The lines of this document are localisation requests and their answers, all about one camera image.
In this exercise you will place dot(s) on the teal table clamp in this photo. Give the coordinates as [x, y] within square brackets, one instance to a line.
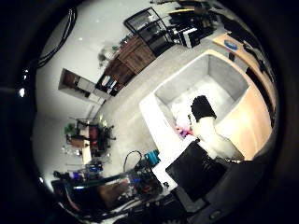
[152, 157]

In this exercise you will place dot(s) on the green potted plant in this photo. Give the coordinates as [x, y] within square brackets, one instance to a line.
[70, 129]

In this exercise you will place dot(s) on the brown wooden cabinet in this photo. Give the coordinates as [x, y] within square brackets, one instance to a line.
[137, 56]

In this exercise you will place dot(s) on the grey fabric container box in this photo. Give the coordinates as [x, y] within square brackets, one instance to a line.
[224, 74]

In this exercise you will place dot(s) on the long wooden desk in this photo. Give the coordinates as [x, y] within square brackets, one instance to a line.
[249, 62]

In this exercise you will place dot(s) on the black metal shelf rack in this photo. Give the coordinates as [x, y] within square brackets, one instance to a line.
[152, 31]

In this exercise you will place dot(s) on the pink plush toy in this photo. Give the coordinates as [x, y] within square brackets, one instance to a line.
[182, 132]

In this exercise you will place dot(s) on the blue tape roll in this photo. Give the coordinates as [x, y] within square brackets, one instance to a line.
[230, 45]

